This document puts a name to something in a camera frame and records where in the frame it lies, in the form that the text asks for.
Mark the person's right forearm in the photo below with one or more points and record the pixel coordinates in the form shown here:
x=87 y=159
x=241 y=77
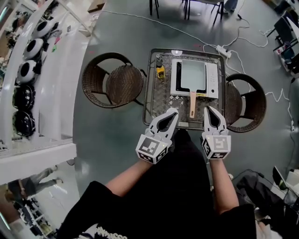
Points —
x=223 y=186

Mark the black office chair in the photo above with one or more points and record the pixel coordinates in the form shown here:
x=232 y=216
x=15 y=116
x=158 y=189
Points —
x=283 y=28

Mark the white helmet black visor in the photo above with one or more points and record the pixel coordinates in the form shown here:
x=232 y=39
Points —
x=26 y=72
x=35 y=48
x=43 y=28

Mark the black metal chair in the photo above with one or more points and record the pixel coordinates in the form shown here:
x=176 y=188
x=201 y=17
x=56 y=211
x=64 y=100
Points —
x=154 y=7
x=203 y=4

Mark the small black object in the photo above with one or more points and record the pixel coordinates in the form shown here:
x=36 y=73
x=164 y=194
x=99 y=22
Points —
x=159 y=62

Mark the green tag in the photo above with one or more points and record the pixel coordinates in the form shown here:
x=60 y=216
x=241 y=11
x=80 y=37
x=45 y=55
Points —
x=54 y=48

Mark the person's black clothing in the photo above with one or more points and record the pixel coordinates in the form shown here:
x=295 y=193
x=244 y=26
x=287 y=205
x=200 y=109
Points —
x=177 y=198

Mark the rattan table with glass top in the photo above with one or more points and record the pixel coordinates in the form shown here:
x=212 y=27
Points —
x=161 y=102

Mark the white induction stove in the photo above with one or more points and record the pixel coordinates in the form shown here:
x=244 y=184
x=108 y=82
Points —
x=212 y=79

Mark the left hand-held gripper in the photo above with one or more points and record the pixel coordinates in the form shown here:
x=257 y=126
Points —
x=149 y=147

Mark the pink tag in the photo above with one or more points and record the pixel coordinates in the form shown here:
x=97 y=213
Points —
x=57 y=40

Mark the person's left forearm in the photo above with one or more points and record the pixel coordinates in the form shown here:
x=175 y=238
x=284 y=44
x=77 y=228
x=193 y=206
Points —
x=130 y=177

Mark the white power strip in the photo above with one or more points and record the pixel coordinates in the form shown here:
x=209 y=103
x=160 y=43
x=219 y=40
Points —
x=223 y=50

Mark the white round device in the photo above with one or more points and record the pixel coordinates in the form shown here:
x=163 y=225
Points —
x=176 y=52

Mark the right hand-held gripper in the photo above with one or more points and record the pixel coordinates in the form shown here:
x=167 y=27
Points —
x=217 y=144

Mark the brown wicker chair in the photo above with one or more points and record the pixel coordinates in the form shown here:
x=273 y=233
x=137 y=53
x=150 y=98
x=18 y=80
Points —
x=254 y=107
x=123 y=84

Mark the white shelf rack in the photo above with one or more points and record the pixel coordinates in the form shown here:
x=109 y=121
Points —
x=58 y=93

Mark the black bag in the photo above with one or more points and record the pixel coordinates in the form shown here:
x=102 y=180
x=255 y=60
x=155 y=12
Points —
x=261 y=200

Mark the yellow black small tool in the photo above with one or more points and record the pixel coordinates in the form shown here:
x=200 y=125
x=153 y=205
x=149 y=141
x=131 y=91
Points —
x=160 y=72

